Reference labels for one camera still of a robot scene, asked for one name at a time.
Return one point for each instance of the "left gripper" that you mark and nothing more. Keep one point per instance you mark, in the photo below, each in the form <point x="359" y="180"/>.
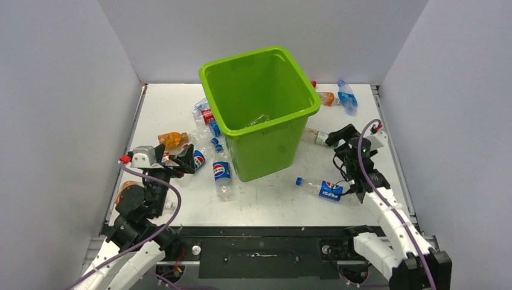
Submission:
<point x="185" y="160"/>

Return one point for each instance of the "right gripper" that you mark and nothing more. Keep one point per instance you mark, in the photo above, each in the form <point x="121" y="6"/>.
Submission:
<point x="345" y="134"/>

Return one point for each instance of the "blue crushed bottle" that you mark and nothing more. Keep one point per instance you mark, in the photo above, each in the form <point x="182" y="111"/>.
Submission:
<point x="347" y="97"/>

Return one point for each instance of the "pepsi bottle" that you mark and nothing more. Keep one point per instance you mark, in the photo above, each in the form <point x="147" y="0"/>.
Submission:
<point x="326" y="190"/>
<point x="203" y="152"/>
<point x="222" y="174"/>

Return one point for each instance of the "large clear white-cap bottle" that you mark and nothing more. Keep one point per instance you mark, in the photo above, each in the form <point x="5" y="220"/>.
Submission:
<point x="259" y="120"/>

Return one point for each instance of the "green plastic bin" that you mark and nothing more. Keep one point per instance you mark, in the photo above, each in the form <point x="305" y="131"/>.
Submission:
<point x="264" y="81"/>

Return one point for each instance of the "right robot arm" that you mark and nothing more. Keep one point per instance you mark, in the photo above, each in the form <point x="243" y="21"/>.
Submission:
<point x="408" y="261"/>

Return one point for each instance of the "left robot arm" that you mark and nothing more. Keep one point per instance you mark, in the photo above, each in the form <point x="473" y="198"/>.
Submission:
<point x="138" y="239"/>

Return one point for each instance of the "clear bottle blue label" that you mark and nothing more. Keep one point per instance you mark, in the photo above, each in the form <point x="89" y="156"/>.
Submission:
<point x="204" y="134"/>

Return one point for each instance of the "brown coffee bottle green cap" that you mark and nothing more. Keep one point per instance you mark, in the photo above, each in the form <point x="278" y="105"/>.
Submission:
<point x="315" y="137"/>

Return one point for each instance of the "orange label bottle back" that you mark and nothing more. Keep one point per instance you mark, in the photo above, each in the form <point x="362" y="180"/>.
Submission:
<point x="329" y="99"/>

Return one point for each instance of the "red label bottle left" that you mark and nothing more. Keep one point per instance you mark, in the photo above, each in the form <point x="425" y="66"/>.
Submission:
<point x="202" y="113"/>

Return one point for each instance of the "crushed orange bottle front left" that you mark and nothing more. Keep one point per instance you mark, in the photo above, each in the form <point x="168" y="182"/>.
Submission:
<point x="139" y="198"/>

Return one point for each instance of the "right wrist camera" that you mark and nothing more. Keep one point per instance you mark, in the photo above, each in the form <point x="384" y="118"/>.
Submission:
<point x="378" y="140"/>

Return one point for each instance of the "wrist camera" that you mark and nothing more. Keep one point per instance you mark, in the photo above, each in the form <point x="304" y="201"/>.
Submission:
<point x="378" y="140"/>
<point x="144" y="157"/>

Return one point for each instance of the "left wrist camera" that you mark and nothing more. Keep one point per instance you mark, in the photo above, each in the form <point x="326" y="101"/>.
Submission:
<point x="144" y="157"/>

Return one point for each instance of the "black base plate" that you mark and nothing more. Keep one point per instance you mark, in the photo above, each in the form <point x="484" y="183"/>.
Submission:
<point x="261" y="252"/>

